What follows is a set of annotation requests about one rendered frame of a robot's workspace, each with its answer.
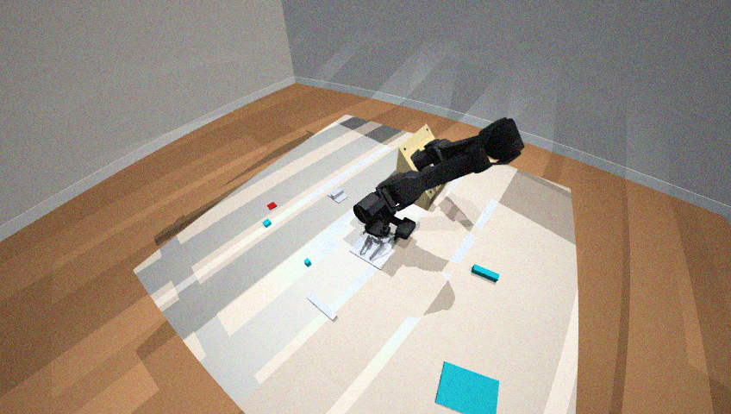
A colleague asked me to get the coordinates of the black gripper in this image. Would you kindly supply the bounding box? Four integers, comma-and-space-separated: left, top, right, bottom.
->
380, 209, 415, 241

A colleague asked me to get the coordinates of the white flat bar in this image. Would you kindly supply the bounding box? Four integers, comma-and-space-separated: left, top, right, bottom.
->
306, 292, 337, 321

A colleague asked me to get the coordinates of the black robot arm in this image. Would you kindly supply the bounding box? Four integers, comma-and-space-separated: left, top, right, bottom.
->
353, 117, 525, 238

